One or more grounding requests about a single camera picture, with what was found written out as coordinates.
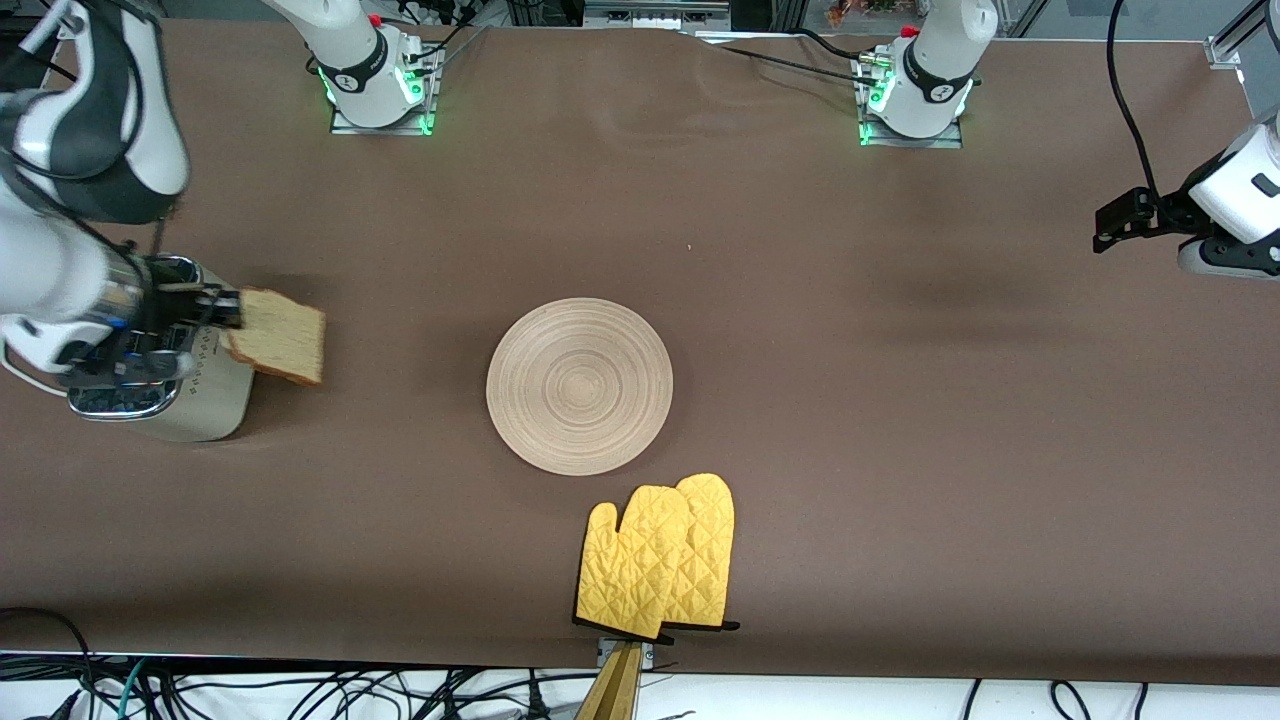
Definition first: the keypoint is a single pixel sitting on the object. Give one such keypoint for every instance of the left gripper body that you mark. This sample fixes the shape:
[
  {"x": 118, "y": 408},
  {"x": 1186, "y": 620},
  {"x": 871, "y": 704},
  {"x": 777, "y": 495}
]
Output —
[{"x": 1166, "y": 212}]

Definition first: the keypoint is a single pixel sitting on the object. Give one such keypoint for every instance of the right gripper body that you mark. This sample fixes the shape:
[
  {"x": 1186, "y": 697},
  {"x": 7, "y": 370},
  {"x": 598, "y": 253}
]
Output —
[{"x": 166, "y": 307}]

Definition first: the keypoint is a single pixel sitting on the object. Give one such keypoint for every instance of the slice of bread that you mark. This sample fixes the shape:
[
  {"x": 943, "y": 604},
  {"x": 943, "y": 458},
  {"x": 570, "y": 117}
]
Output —
[{"x": 285, "y": 340}]

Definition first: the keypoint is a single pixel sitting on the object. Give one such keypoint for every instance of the round wooden plate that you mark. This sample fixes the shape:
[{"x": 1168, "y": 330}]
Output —
[{"x": 580, "y": 385}]

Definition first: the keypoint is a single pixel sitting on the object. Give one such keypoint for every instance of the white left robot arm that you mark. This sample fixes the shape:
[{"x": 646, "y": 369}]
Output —
[{"x": 935, "y": 70}]

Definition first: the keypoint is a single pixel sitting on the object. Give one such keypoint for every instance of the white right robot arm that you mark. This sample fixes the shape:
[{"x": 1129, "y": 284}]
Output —
[{"x": 60, "y": 270}]

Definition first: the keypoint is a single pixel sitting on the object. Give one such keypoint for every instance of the cream and steel toaster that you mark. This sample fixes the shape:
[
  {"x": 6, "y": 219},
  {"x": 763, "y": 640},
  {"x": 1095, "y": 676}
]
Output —
[{"x": 215, "y": 400}]

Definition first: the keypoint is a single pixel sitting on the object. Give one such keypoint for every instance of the table cover sheet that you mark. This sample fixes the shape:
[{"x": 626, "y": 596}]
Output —
[{"x": 900, "y": 450}]

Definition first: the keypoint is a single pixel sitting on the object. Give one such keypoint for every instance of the yellow quilted oven mitt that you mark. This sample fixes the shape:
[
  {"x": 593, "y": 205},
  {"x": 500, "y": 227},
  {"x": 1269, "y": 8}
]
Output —
[
  {"x": 712, "y": 540},
  {"x": 630, "y": 565}
]

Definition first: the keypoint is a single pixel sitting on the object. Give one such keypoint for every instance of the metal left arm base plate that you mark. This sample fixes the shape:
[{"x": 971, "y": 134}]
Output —
[{"x": 950, "y": 135}]

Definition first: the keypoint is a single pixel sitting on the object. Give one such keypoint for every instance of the aluminium frame structure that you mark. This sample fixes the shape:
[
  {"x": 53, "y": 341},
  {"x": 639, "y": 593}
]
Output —
[{"x": 1240, "y": 35}]

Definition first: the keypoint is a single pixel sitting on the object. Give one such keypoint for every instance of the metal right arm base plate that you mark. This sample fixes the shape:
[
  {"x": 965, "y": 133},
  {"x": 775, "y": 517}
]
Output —
[{"x": 425, "y": 95}]

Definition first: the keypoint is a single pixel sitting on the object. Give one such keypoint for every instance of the wooden camera post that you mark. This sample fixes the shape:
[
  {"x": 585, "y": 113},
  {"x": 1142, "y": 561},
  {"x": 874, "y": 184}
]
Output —
[{"x": 612, "y": 690}]

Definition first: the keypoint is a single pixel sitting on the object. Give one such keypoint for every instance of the small metal bracket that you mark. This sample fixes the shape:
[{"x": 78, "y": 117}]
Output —
[{"x": 648, "y": 655}]

